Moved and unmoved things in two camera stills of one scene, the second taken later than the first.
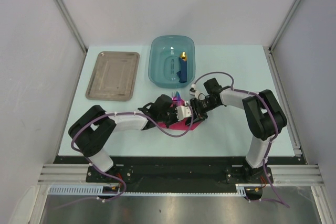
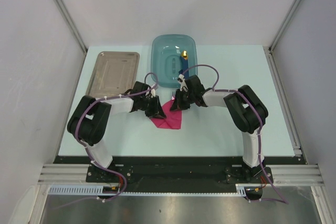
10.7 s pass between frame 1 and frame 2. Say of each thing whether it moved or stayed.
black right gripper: moved
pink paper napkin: moved
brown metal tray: stayed
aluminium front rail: stayed
